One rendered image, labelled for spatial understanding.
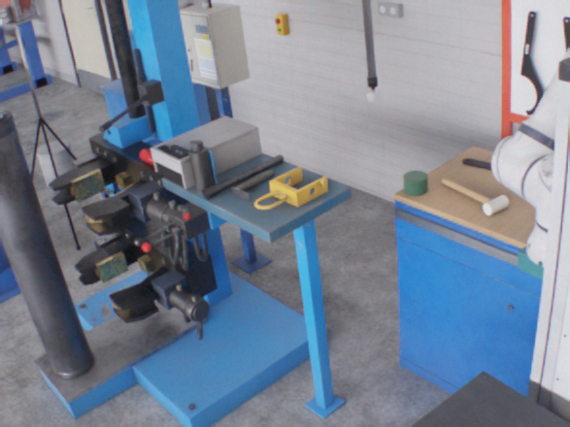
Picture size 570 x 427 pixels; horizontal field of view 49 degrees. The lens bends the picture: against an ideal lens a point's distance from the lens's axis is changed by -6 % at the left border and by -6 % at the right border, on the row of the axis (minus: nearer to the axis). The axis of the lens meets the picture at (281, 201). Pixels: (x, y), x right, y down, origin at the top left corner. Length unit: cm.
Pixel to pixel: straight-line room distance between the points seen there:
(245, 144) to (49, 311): 117
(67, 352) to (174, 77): 139
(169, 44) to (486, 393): 198
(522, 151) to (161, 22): 171
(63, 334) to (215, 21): 168
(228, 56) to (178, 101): 48
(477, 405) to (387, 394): 124
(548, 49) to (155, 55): 189
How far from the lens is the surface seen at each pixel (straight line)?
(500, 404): 195
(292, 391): 320
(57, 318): 315
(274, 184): 250
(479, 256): 257
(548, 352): 196
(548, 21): 341
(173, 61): 304
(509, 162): 197
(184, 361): 329
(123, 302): 308
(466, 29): 373
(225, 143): 276
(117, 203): 287
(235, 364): 321
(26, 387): 367
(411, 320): 303
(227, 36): 342
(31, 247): 295
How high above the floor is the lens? 225
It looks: 28 degrees down
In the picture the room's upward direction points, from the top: 8 degrees counter-clockwise
